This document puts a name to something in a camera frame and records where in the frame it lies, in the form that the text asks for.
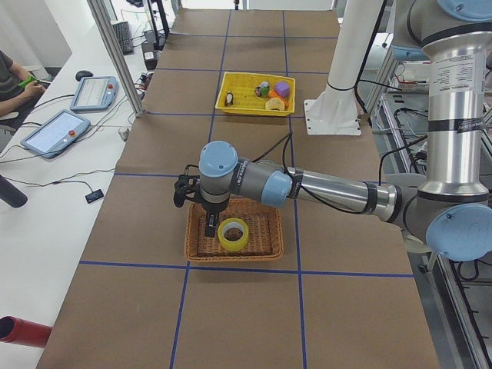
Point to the purple foam cube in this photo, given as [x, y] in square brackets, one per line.
[283, 89]

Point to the black cylinder handle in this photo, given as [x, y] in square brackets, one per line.
[11, 195]

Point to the yellow tape roll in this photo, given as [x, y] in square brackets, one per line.
[233, 234]

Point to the far teach pendant tablet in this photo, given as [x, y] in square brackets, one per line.
[94, 94]

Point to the teach pendant tablet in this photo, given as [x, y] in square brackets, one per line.
[58, 133]
[94, 94]

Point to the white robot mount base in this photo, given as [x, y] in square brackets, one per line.
[334, 111]

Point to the orange toy carrot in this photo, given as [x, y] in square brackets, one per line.
[273, 94]

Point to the aluminium frame post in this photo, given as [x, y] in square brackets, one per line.
[101, 17]

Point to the yellow plastic basket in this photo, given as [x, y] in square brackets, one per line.
[244, 93]

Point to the near teach pendant tablet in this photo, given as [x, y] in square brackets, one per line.
[58, 133]

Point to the small printed can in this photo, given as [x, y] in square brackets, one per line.
[262, 89]

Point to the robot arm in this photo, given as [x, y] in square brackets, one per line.
[448, 209]

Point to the seated person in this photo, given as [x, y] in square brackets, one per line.
[19, 93]

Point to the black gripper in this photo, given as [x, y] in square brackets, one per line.
[214, 207]

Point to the brown wicker basket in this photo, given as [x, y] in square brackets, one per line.
[265, 241]

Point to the toy croissant bread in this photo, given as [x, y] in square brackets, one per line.
[275, 104]

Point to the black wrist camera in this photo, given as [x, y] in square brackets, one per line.
[187, 187]

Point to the small black device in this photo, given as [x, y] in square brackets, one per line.
[94, 196]

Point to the black computer mouse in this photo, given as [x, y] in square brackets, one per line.
[83, 74]

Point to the black keyboard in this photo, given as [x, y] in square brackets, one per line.
[123, 36]

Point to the red cylinder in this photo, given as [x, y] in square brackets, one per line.
[19, 331]

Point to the panda figurine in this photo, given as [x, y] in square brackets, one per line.
[229, 99]

